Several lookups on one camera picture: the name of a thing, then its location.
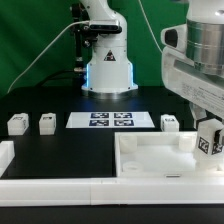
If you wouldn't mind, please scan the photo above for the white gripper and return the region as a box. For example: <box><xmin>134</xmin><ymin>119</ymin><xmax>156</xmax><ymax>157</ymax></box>
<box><xmin>162</xmin><ymin>47</ymin><xmax>224</xmax><ymax>146</ymax></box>

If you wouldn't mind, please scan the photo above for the white square tabletop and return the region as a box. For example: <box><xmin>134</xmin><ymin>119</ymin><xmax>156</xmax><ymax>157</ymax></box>
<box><xmin>115</xmin><ymin>132</ymin><xmax>224</xmax><ymax>178</ymax></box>

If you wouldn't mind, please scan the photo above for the white U-shaped fence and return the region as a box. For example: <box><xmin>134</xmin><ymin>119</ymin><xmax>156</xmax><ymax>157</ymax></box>
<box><xmin>0</xmin><ymin>141</ymin><xmax>224</xmax><ymax>207</ymax></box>

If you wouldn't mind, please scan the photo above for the white marker sheet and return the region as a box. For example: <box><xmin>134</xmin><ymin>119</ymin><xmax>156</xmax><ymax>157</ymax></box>
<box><xmin>66</xmin><ymin>112</ymin><xmax>154</xmax><ymax>128</ymax></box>

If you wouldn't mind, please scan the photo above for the white cable right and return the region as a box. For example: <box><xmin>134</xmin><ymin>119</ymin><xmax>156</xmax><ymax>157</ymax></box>
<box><xmin>138</xmin><ymin>0</ymin><xmax>164</xmax><ymax>54</ymax></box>

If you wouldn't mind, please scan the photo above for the white cable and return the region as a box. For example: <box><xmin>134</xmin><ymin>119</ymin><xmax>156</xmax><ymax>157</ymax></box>
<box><xmin>6</xmin><ymin>20</ymin><xmax>91</xmax><ymax>94</ymax></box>
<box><xmin>138</xmin><ymin>0</ymin><xmax>164</xmax><ymax>54</ymax></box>

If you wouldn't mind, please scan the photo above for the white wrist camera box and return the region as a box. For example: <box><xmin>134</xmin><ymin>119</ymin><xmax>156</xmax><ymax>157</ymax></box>
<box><xmin>161</xmin><ymin>24</ymin><xmax>187</xmax><ymax>52</ymax></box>

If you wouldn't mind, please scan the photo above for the black cable at base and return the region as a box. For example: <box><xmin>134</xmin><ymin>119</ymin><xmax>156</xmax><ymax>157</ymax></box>
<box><xmin>39</xmin><ymin>69</ymin><xmax>88</xmax><ymax>88</ymax></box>

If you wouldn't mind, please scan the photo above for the white cable left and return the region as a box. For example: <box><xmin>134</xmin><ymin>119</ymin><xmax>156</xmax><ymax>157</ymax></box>
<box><xmin>6</xmin><ymin>20</ymin><xmax>91</xmax><ymax>94</ymax></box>

